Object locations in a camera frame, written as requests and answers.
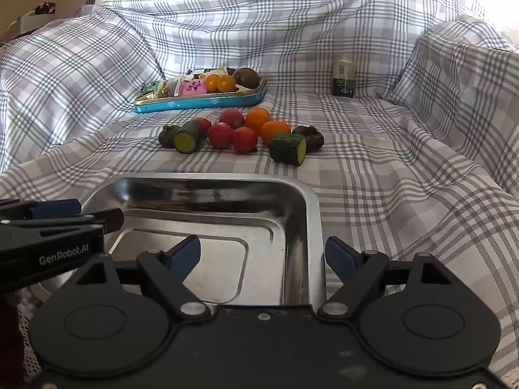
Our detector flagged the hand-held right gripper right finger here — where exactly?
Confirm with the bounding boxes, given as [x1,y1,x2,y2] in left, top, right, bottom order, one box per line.
[318,235,453,319]

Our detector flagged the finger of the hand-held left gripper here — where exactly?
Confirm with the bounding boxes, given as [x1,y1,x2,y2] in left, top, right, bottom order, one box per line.
[0,198,82,220]
[0,207,125,236]

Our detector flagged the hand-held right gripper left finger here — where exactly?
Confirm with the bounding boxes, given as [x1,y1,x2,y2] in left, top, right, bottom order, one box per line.
[73,234,210,319]

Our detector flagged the stainless steel tray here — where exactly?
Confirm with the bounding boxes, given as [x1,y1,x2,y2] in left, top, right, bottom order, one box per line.
[30,173,327,312]

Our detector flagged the dark water chestnut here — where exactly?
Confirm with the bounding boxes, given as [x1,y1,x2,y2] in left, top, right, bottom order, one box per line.
[292,125,324,152]
[157,125,181,148]

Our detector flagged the green cucumber piece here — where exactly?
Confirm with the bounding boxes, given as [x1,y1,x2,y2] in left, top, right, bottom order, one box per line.
[172,119,208,155]
[270,132,307,167]

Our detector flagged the orange mandarin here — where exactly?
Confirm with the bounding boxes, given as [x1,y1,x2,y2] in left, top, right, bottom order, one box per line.
[260,120,292,146]
[244,107,272,135]

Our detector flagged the plaid bed sheet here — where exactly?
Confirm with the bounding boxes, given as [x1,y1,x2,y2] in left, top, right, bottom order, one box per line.
[0,0,519,377]

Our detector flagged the blue tin tray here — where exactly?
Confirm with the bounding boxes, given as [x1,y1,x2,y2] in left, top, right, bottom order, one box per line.
[134,67,269,114]

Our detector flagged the brown snack packet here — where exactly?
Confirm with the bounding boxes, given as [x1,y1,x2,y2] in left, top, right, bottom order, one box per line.
[156,78,185,99]

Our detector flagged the pink snack packet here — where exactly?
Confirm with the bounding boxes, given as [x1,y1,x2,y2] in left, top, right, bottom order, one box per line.
[178,80,207,97]

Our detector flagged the dark green can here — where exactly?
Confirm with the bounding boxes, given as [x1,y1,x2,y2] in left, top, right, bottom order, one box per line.
[332,60,356,99]

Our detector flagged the dark brown round fruit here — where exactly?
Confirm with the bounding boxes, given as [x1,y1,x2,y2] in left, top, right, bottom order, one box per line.
[232,67,260,90]

